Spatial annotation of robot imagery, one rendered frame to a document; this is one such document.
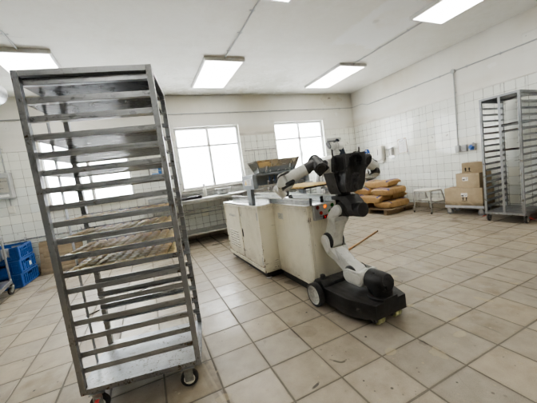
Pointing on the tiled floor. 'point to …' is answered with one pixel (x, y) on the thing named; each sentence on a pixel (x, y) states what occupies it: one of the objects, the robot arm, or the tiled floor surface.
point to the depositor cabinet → (253, 236)
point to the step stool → (430, 197)
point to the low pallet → (390, 209)
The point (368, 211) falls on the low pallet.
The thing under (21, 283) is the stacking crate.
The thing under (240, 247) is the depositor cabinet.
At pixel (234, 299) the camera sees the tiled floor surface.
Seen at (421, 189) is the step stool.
